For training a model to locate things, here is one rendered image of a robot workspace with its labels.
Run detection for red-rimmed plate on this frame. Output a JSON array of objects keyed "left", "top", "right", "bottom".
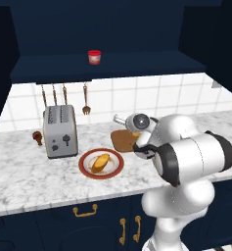
[{"left": 77, "top": 147, "right": 125, "bottom": 180}]

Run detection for grey wall socket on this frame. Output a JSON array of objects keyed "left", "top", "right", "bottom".
[{"left": 210, "top": 80, "right": 223, "bottom": 89}]

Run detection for navy drawer front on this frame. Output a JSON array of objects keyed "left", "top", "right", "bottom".
[{"left": 32, "top": 195, "right": 133, "bottom": 229}]

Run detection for navy cupboard door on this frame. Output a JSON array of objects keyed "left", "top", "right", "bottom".
[
  {"left": 130, "top": 194, "right": 159, "bottom": 251},
  {"left": 38, "top": 209, "right": 133, "bottom": 251}
]

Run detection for hanging wooden-handled utensil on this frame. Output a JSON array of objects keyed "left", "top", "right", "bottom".
[
  {"left": 62, "top": 83, "right": 69, "bottom": 106},
  {"left": 40, "top": 84, "right": 48, "bottom": 108},
  {"left": 51, "top": 83, "right": 59, "bottom": 107}
]

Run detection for brass cupboard door handle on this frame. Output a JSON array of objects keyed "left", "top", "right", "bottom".
[
  {"left": 132, "top": 215, "right": 143, "bottom": 244},
  {"left": 118, "top": 218, "right": 127, "bottom": 246}
]

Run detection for red-lidded jam jar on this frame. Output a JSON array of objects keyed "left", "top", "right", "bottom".
[{"left": 87, "top": 49, "right": 103, "bottom": 66}]

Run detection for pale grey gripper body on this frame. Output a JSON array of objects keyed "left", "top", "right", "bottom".
[{"left": 113, "top": 114, "right": 128, "bottom": 127}]

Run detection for dark navy wall cabinet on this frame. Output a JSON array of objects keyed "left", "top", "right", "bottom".
[{"left": 9, "top": 0, "right": 208, "bottom": 84}]

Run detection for brass drawer handle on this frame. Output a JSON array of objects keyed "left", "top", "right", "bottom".
[{"left": 71, "top": 203, "right": 99, "bottom": 219}]

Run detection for brown wooden cutting board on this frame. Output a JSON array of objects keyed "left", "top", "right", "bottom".
[{"left": 110, "top": 128, "right": 142, "bottom": 154}]

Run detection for open navy cabinet door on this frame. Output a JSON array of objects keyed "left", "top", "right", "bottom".
[
  {"left": 178, "top": 0, "right": 232, "bottom": 100},
  {"left": 0, "top": 0, "right": 22, "bottom": 140}
]

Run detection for silver toaster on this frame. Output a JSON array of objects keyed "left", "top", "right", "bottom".
[{"left": 42, "top": 104, "right": 79, "bottom": 160}]

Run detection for hanging wooden-handled fork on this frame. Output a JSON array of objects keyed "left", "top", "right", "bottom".
[{"left": 81, "top": 82, "right": 91, "bottom": 117}]

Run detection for golden croissant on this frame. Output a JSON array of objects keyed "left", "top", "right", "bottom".
[{"left": 90, "top": 153, "right": 112, "bottom": 175}]

